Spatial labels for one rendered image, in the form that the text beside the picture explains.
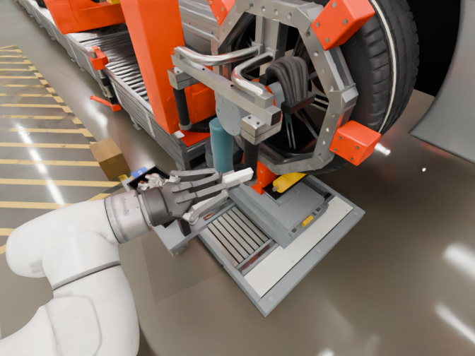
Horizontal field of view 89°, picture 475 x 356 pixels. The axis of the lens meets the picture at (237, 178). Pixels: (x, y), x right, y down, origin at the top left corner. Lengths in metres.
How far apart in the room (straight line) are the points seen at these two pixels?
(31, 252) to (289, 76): 0.57
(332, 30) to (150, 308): 1.28
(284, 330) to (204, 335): 0.36
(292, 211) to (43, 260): 1.06
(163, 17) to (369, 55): 0.72
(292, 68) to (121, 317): 0.57
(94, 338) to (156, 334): 0.89
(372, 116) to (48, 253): 0.74
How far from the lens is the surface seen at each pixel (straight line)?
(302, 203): 1.33
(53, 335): 0.45
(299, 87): 0.59
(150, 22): 1.07
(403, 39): 0.82
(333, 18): 0.63
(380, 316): 1.45
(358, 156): 0.69
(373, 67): 0.70
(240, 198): 1.41
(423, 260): 1.70
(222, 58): 0.71
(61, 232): 0.48
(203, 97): 1.28
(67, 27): 2.99
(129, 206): 0.47
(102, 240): 0.47
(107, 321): 0.46
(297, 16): 0.68
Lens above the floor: 1.26
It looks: 48 degrees down
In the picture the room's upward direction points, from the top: straight up
